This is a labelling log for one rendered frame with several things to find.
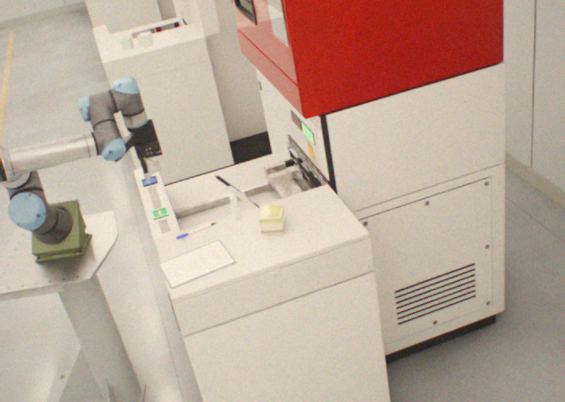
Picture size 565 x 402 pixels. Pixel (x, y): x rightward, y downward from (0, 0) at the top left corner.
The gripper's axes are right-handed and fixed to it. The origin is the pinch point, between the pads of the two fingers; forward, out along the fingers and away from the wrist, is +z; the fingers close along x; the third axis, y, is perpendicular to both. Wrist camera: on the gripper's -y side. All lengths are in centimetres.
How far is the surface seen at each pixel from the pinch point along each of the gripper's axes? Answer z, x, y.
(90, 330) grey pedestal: 63, 13, -38
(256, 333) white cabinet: 37, -50, 17
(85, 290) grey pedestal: 45, 14, -34
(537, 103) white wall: 59, 72, 207
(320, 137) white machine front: -3, -14, 59
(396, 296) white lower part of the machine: 74, -15, 79
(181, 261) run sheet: 13.8, -33.7, 2.3
